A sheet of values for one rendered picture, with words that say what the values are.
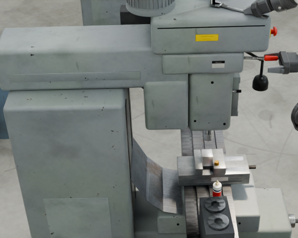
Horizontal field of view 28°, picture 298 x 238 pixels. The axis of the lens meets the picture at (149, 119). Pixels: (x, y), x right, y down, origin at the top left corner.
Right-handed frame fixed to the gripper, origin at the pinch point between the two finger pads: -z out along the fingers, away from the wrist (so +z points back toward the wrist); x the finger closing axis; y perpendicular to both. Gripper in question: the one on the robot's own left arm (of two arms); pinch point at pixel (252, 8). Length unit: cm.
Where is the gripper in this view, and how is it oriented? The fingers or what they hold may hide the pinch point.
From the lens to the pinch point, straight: 237.0
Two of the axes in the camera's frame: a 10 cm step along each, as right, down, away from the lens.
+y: -4.4, -8.5, -2.8
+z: 7.0, -1.3, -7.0
